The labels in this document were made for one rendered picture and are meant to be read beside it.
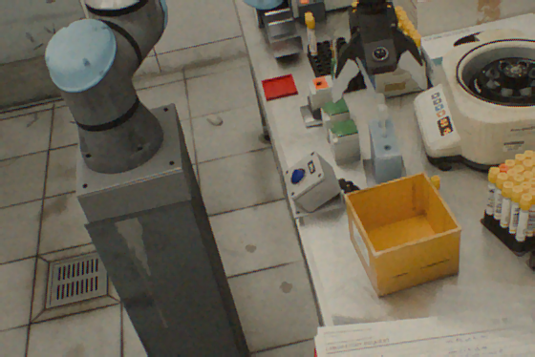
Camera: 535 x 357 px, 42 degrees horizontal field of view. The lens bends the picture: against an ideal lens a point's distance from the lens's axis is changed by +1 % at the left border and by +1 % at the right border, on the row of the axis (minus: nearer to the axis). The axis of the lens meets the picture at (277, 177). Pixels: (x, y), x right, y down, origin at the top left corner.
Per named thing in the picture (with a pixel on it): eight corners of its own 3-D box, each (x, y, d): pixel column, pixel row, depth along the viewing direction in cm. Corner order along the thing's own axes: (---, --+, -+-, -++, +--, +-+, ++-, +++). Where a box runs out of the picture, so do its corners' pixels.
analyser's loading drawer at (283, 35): (259, 12, 168) (256, -7, 165) (286, 7, 168) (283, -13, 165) (274, 57, 153) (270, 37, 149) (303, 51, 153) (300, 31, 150)
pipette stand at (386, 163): (362, 163, 127) (359, 120, 120) (401, 158, 126) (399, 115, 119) (370, 201, 119) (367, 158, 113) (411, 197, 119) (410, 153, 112)
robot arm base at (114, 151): (75, 178, 124) (53, 137, 117) (92, 123, 135) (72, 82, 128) (158, 168, 122) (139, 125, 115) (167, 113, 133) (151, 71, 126)
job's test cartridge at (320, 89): (310, 106, 139) (307, 79, 135) (333, 100, 139) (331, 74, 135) (314, 117, 136) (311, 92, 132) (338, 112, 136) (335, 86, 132)
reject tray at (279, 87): (261, 83, 150) (261, 80, 149) (291, 76, 150) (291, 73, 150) (267, 101, 145) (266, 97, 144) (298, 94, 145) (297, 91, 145)
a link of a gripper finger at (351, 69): (332, 87, 119) (361, 45, 114) (335, 107, 115) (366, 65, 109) (316, 80, 118) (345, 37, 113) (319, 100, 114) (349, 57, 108)
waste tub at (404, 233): (348, 237, 114) (343, 194, 107) (424, 214, 115) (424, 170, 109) (377, 299, 104) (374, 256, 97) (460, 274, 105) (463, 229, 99)
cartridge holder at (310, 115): (300, 112, 141) (297, 97, 138) (343, 101, 141) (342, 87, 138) (306, 128, 137) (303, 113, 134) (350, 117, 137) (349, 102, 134)
